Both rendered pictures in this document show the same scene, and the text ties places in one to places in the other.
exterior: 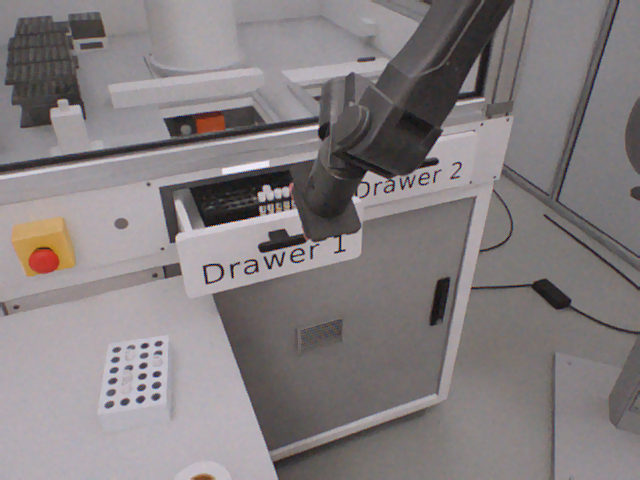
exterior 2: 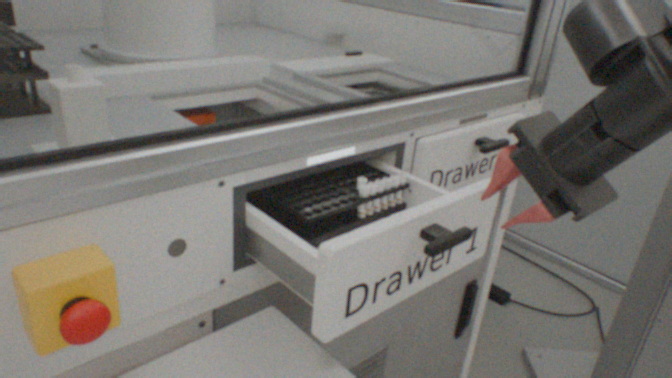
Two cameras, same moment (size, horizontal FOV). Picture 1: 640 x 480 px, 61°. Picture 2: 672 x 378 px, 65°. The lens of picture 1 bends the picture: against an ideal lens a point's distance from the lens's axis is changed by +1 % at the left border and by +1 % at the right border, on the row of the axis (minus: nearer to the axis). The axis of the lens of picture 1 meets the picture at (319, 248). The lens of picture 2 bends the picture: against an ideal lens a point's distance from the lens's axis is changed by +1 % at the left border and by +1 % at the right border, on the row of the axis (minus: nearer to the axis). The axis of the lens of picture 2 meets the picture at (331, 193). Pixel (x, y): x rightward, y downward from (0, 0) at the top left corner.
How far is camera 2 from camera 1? 0.46 m
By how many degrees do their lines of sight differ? 22
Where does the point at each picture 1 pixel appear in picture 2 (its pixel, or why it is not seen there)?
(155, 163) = (235, 151)
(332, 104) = (622, 20)
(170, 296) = (252, 350)
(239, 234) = (393, 235)
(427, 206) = not seen: hidden behind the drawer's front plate
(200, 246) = (352, 258)
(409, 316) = (440, 331)
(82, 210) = (127, 231)
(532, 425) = not seen: outside the picture
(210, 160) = (298, 146)
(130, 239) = (185, 271)
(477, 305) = not seen: hidden behind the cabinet
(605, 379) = (576, 365)
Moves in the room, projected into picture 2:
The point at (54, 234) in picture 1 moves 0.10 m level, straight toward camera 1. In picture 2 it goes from (100, 272) to (170, 326)
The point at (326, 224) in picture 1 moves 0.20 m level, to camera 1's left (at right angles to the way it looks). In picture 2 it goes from (587, 194) to (378, 216)
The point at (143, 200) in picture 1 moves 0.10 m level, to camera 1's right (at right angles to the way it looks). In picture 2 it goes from (211, 208) to (299, 200)
